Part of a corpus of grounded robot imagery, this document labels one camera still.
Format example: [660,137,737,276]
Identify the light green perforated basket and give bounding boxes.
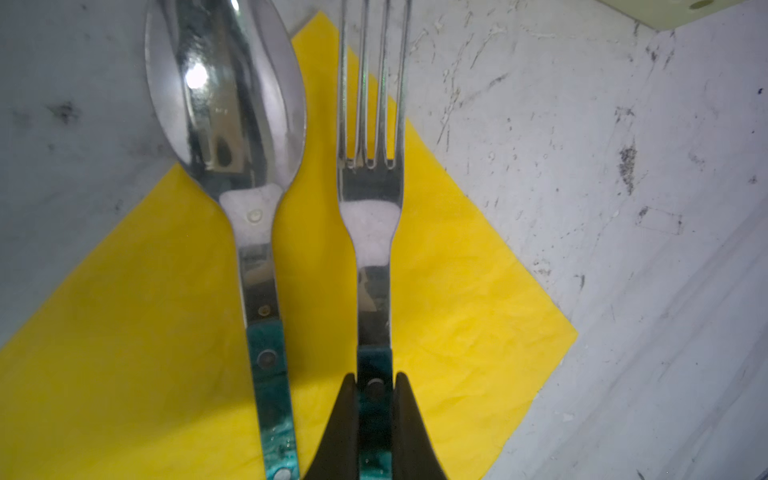
[600,0,743,31]

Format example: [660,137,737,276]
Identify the yellow paper napkin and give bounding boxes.
[1,14,578,479]

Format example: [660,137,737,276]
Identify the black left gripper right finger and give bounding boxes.
[392,372,447,480]

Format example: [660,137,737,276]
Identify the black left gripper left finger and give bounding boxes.
[304,373,359,480]

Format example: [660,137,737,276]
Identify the spoon with green handle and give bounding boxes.
[145,1,307,479]

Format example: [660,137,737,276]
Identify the fork with green handle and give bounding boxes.
[336,2,405,479]

